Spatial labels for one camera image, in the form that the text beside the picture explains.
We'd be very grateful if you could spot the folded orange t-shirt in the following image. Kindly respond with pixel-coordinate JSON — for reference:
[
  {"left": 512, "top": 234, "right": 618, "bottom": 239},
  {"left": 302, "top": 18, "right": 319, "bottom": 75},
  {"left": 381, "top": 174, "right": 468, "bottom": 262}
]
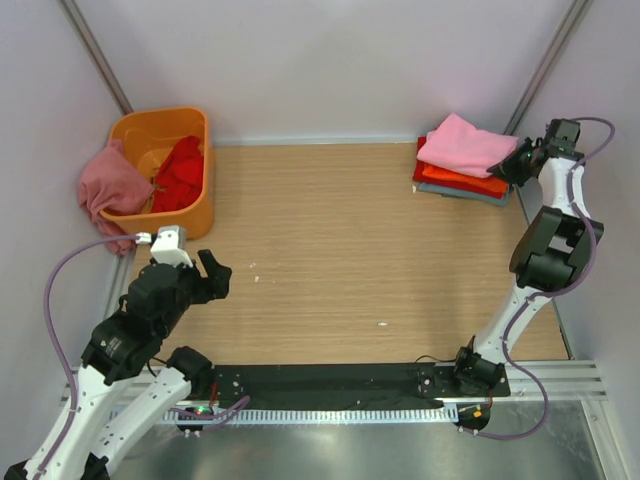
[{"left": 419, "top": 162, "right": 510, "bottom": 198}]

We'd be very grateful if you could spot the folded red t-shirt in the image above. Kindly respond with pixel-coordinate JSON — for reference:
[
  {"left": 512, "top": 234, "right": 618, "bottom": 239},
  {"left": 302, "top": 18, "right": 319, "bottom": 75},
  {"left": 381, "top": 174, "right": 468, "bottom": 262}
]
[{"left": 411, "top": 159, "right": 509, "bottom": 200}]

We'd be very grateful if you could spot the folded grey t-shirt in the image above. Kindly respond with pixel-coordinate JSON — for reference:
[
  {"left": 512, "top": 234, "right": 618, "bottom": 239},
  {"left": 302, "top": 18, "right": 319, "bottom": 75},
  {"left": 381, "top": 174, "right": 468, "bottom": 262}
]
[{"left": 415, "top": 182, "right": 510, "bottom": 207}]

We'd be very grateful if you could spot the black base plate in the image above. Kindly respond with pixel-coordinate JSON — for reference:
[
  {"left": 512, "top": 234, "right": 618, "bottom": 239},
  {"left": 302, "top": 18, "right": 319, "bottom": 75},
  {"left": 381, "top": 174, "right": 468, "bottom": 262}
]
[{"left": 211, "top": 362, "right": 511, "bottom": 411}]

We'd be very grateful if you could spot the dusty pink shirt on basket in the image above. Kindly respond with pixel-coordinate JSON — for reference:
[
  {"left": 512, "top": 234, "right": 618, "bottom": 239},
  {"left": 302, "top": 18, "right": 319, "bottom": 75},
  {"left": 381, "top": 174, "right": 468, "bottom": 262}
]
[{"left": 77, "top": 139, "right": 154, "bottom": 238}]

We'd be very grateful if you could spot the red shirt in basket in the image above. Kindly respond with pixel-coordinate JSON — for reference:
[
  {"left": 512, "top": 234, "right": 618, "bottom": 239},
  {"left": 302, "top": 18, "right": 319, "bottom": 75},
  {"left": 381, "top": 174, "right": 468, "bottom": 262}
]
[{"left": 151, "top": 135, "right": 204, "bottom": 213}]

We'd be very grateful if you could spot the white slotted cable duct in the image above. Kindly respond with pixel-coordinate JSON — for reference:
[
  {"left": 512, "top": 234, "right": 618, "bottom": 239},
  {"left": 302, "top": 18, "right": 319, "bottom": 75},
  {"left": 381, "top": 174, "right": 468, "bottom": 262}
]
[{"left": 157, "top": 404, "right": 459, "bottom": 427}]

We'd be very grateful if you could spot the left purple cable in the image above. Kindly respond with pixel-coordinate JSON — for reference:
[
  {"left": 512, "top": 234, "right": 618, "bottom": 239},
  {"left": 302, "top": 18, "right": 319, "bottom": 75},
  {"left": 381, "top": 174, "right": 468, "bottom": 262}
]
[{"left": 22, "top": 229, "right": 251, "bottom": 476}]

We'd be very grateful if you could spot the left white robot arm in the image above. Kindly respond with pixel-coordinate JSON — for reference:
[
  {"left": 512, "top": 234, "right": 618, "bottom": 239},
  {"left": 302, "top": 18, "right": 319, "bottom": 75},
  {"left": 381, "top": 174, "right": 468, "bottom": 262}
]
[{"left": 5, "top": 250, "right": 232, "bottom": 479}]

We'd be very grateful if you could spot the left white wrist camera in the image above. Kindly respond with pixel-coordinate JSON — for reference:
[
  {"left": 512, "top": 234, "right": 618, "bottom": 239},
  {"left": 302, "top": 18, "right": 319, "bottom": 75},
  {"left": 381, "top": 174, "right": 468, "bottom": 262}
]
[{"left": 135, "top": 225, "right": 193, "bottom": 267}]

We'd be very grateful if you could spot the orange plastic basket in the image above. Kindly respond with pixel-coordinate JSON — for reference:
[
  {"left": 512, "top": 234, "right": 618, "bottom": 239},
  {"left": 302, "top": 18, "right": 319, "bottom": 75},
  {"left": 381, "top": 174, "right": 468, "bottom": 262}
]
[{"left": 101, "top": 107, "right": 215, "bottom": 239}]

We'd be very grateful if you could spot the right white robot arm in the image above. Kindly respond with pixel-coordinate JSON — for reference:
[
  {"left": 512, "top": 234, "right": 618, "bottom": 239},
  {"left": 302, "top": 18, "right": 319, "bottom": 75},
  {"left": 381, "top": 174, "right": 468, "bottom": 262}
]
[{"left": 452, "top": 118, "right": 604, "bottom": 395}]

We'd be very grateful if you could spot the pink t-shirt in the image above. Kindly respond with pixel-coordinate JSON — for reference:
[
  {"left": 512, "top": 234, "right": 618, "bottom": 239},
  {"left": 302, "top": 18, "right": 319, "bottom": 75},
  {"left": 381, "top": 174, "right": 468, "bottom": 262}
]
[{"left": 417, "top": 113, "right": 520, "bottom": 178}]

